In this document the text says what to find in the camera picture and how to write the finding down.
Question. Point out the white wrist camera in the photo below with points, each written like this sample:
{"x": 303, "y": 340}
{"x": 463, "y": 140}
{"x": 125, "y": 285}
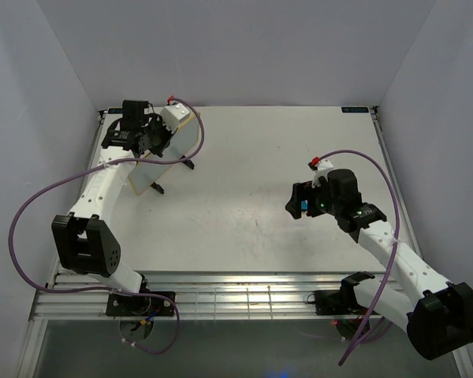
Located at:
{"x": 321, "y": 168}
{"x": 174, "y": 116}

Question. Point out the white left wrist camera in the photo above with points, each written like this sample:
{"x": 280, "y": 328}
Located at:
{"x": 174, "y": 116}

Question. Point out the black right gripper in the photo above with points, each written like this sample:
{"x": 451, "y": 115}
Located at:
{"x": 294, "y": 205}

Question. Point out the aluminium rail frame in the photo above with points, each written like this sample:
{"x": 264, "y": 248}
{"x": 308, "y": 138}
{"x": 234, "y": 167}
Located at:
{"x": 243, "y": 271}

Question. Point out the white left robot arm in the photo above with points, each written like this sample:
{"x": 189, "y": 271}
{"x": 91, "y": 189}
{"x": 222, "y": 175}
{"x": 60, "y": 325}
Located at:
{"x": 84, "y": 240}

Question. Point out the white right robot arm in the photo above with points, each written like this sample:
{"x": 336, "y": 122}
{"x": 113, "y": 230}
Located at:
{"x": 436, "y": 314}

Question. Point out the blue label right corner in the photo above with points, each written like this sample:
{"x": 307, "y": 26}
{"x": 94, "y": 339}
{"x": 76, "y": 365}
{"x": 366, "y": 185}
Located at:
{"x": 354, "y": 109}

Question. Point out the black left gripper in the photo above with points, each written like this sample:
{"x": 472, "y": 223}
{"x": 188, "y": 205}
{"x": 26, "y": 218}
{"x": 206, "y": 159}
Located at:
{"x": 157, "y": 121}

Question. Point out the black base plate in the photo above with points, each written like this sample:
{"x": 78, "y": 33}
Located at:
{"x": 132, "y": 306}
{"x": 332, "y": 302}

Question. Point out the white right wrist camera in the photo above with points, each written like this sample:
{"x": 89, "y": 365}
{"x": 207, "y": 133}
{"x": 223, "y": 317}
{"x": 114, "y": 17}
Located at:
{"x": 321, "y": 168}

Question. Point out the yellow framed whiteboard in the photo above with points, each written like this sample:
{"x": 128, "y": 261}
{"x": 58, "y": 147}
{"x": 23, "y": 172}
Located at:
{"x": 185, "y": 139}

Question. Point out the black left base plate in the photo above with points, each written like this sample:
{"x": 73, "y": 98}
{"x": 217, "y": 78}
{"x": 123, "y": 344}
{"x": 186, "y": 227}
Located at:
{"x": 132, "y": 306}

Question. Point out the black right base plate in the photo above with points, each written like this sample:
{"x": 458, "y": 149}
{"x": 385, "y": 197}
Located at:
{"x": 332, "y": 302}

